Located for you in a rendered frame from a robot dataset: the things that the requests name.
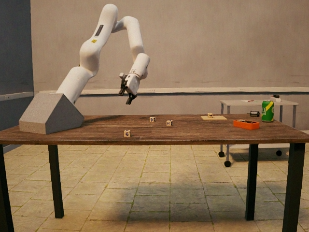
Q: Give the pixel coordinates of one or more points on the green and yellow drink can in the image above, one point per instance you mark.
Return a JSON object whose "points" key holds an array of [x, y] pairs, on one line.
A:
{"points": [[267, 111]]}

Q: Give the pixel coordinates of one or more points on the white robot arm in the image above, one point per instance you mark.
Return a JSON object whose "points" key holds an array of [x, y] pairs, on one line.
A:
{"points": [[78, 77]]}

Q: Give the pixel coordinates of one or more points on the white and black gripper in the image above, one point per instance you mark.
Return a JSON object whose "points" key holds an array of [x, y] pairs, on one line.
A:
{"points": [[133, 83]]}

